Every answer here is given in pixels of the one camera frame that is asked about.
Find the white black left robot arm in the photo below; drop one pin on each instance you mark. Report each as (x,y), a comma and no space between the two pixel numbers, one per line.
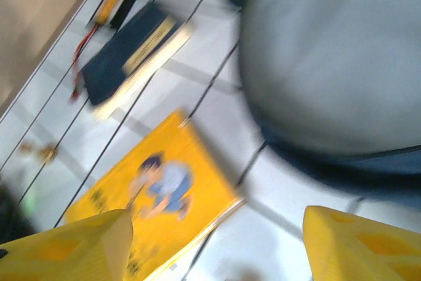
(10,215)

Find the navy blue backpack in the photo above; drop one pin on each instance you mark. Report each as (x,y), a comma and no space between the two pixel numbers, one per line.
(329,64)

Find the dark blue book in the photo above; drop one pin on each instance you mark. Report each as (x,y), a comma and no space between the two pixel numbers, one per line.
(112,67)

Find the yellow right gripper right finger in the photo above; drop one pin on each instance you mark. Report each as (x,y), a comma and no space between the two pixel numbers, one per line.
(361,248)

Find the small brass object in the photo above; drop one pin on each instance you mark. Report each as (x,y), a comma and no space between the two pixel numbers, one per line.
(47,152)

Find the yellow book with cartoon boy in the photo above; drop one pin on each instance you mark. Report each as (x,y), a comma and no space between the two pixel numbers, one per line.
(184,156)

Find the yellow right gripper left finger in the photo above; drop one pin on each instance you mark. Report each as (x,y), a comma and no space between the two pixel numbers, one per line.
(65,251)

